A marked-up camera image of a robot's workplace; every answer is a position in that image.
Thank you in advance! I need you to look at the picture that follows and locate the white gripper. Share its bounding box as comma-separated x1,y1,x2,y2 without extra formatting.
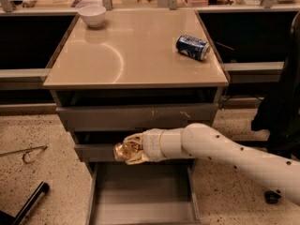
123,128,164,165

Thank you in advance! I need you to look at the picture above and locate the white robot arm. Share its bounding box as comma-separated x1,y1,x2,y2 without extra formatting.
123,123,300,205

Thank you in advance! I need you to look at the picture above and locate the grey bottom drawer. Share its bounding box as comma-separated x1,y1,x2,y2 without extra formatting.
84,161,201,225

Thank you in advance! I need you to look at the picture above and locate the grey drawer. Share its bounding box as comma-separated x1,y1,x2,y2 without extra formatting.
84,161,201,225
73,140,206,163
57,103,218,131

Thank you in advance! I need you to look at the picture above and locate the grey middle drawer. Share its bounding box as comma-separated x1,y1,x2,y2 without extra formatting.
73,140,206,163

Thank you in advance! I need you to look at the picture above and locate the grey top drawer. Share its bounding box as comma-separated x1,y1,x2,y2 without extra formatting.
57,103,218,131

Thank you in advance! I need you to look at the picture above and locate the grey drawer cabinet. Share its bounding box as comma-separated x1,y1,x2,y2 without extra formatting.
42,8,230,225

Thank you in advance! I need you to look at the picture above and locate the blue soda can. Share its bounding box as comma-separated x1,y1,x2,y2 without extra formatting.
175,35,210,61

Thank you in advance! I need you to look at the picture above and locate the metal hook tool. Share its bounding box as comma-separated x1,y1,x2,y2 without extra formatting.
0,145,47,164

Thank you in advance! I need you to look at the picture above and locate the white bowl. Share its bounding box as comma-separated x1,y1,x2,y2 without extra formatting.
78,5,106,27

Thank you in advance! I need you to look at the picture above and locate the black office chair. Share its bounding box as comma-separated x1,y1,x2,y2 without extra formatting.
251,12,300,159

